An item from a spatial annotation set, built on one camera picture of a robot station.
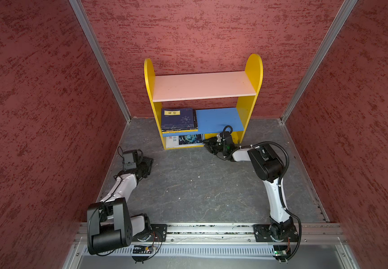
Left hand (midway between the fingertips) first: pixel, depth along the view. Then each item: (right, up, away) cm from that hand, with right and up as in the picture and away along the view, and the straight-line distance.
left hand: (154, 162), depth 90 cm
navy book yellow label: (+13, +25, +5) cm, 28 cm away
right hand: (+26, +10, +13) cm, 31 cm away
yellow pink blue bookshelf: (+17, +35, +27) cm, 48 cm away
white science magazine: (+18, +11, +17) cm, 27 cm away
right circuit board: (+60, -35, -19) cm, 72 cm away
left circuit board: (0, -35, -19) cm, 39 cm away
